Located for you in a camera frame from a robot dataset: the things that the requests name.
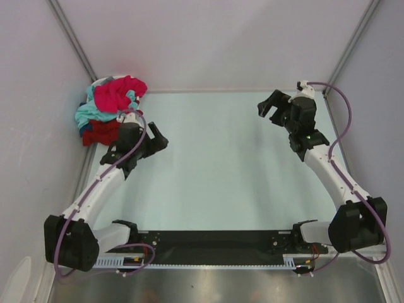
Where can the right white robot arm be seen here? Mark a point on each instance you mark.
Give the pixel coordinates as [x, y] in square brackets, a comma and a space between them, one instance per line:
[360, 219]

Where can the left slotted cable duct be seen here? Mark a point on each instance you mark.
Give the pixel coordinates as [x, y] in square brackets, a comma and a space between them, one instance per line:
[120, 262]

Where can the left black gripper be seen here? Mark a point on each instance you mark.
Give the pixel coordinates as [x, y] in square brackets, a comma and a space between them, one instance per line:
[155, 144]

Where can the teal t shirt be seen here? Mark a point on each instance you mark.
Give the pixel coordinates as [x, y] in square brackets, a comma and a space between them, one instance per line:
[89, 111]

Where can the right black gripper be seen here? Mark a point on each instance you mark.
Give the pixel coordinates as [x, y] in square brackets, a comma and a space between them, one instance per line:
[279, 100]

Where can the dark red t shirt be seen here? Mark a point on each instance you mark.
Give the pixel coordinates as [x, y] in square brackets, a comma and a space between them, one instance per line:
[104, 133]

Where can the left aluminium corner post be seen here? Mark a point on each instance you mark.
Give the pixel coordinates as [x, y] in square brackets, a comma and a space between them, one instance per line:
[70, 34]

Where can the pink red t shirt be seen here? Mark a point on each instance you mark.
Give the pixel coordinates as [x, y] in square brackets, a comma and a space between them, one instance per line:
[118, 93]

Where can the right aluminium corner post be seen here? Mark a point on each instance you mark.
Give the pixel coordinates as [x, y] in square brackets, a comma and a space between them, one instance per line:
[354, 40]

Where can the right slotted cable duct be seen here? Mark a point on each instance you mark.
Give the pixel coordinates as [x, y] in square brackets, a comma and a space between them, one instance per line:
[309, 260]

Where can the navy blue t shirt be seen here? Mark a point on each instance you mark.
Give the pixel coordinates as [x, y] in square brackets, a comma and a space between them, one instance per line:
[82, 127]

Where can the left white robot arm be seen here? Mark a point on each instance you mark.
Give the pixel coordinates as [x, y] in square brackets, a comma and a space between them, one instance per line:
[71, 239]

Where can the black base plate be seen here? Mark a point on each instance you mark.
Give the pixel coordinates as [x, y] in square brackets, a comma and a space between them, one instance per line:
[225, 247]

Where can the aluminium corner post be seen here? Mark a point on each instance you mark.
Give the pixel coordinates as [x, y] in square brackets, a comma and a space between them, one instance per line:
[70, 34]
[354, 40]

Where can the white laundry basket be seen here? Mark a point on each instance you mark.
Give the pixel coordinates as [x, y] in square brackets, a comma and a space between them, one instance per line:
[107, 79]

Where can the slotted cable duct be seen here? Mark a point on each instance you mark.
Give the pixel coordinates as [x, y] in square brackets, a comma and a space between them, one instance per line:
[309, 260]
[120, 262]

